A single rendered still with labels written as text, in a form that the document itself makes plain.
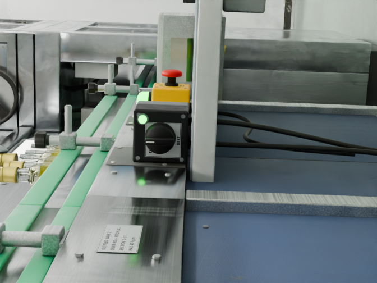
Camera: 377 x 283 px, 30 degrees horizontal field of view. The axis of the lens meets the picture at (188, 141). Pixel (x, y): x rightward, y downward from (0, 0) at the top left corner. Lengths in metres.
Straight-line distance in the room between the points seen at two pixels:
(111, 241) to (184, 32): 1.11
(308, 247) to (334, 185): 0.27
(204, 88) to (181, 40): 0.81
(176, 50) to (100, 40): 0.86
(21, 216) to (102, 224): 0.13
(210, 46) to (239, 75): 1.65
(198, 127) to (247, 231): 0.22
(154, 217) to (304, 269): 0.18
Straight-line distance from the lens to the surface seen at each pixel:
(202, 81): 0.98
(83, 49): 2.63
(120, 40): 2.61
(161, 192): 0.89
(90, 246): 0.72
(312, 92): 2.65
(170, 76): 1.31
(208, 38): 0.96
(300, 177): 1.07
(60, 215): 0.86
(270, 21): 5.38
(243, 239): 0.80
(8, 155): 1.67
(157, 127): 1.00
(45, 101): 2.68
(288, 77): 2.63
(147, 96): 1.32
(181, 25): 1.78
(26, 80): 2.68
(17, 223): 0.84
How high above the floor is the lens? 0.75
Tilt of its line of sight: level
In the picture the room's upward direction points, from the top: 88 degrees counter-clockwise
